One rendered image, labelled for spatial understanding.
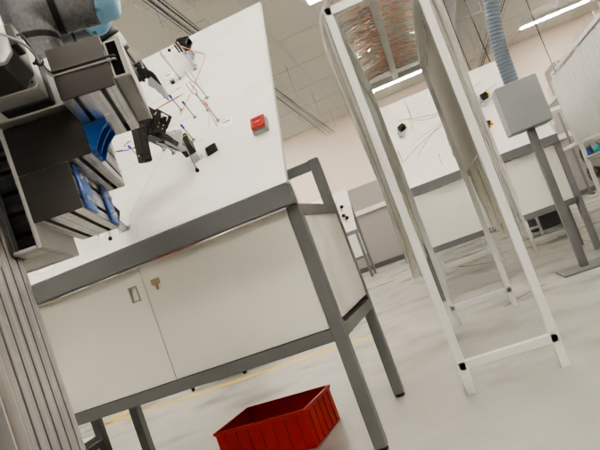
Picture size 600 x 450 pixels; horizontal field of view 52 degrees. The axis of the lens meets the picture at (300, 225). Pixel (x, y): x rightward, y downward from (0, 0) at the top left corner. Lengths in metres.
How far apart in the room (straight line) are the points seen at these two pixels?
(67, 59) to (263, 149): 1.04
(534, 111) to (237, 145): 2.37
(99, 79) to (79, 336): 1.35
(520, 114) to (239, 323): 2.55
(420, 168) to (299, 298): 3.04
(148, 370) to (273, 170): 0.79
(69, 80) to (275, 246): 1.03
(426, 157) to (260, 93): 2.83
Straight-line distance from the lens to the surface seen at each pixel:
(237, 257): 1.98
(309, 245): 1.90
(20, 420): 1.02
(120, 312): 2.18
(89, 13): 1.47
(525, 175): 4.74
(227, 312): 2.01
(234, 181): 2.00
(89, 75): 1.08
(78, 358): 2.30
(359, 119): 2.28
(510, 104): 4.05
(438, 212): 4.69
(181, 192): 2.10
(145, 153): 1.89
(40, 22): 1.46
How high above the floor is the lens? 0.62
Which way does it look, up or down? 4 degrees up
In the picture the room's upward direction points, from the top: 20 degrees counter-clockwise
